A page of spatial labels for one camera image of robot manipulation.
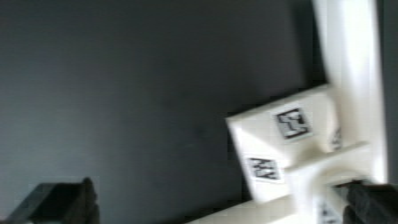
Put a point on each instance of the white fence bar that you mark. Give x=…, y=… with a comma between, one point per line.
x=255, y=213
x=348, y=22

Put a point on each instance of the white right fence bar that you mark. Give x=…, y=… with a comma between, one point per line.
x=348, y=22

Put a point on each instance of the white front fence bar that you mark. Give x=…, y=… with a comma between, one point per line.
x=255, y=213

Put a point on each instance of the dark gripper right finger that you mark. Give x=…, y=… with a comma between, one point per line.
x=373, y=202

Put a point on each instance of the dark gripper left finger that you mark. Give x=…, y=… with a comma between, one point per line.
x=62, y=203

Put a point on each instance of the white lamp base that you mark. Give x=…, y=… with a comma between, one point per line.
x=300, y=163

